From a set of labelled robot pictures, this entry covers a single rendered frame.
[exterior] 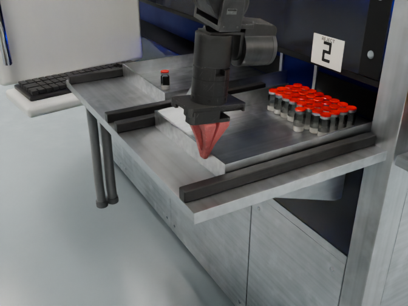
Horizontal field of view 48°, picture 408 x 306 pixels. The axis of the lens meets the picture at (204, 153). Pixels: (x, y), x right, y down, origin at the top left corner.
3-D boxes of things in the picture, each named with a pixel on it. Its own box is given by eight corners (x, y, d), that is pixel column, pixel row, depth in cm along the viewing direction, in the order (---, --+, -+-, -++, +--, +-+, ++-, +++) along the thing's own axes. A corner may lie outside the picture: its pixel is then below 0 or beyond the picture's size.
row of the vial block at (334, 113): (280, 105, 103) (282, 85, 101) (339, 134, 89) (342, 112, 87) (272, 107, 102) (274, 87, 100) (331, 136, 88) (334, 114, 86)
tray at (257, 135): (286, 96, 108) (287, 82, 107) (373, 137, 88) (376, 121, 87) (155, 126, 93) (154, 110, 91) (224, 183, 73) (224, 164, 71)
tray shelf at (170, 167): (221, 61, 142) (221, 55, 141) (414, 150, 88) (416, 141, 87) (66, 87, 121) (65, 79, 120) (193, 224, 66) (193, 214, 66)
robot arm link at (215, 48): (189, 22, 68) (207, 28, 64) (229, 22, 71) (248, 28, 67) (186, 67, 71) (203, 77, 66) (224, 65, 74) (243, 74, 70)
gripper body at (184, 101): (245, 114, 72) (251, 68, 69) (189, 121, 68) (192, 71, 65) (223, 102, 78) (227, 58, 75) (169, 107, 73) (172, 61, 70)
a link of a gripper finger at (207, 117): (226, 163, 74) (232, 108, 71) (187, 170, 71) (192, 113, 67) (205, 147, 80) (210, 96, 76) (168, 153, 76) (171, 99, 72)
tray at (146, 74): (231, 59, 137) (231, 47, 135) (286, 83, 117) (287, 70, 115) (123, 76, 122) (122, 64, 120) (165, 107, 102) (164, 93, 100)
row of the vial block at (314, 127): (272, 107, 102) (274, 87, 100) (331, 136, 88) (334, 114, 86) (265, 108, 101) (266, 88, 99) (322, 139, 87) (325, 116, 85)
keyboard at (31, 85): (132, 65, 158) (132, 57, 157) (153, 74, 148) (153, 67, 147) (14, 88, 136) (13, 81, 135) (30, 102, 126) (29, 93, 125)
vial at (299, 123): (299, 127, 92) (300, 105, 90) (306, 130, 90) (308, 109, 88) (290, 129, 91) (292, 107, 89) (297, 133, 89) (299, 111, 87)
